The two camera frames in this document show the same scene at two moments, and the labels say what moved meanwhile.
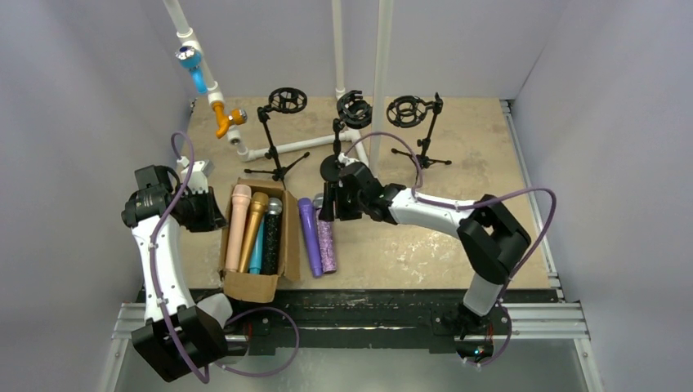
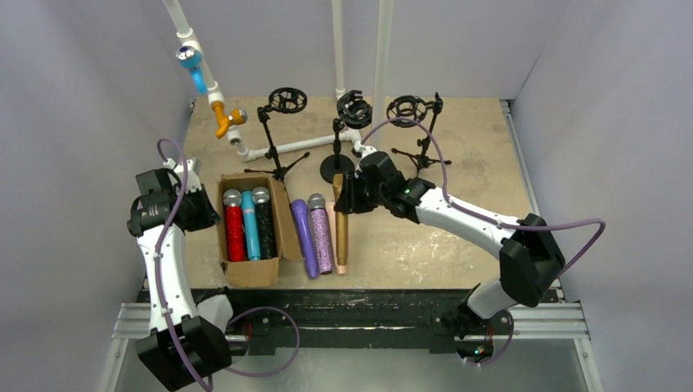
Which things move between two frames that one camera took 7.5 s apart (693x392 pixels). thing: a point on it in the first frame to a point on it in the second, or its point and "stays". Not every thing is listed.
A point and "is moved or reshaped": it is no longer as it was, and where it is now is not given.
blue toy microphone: x=190 y=59 stays
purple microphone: x=307 y=213 is moved or reshaped
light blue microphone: x=257 y=256 to x=248 y=202
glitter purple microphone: x=326 y=233 stays
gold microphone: x=257 y=211 to x=342 y=227
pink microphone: x=238 y=229 to x=330 y=207
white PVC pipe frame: x=193 y=40 stays
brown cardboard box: x=261 y=288 is moved or reshaped
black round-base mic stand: x=355 y=113 stays
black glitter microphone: x=272 y=238 to x=261 y=196
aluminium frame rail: x=555 y=322 stays
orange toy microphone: x=236 y=117 stays
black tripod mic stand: x=288 y=100 stays
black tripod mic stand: x=405 y=111 stays
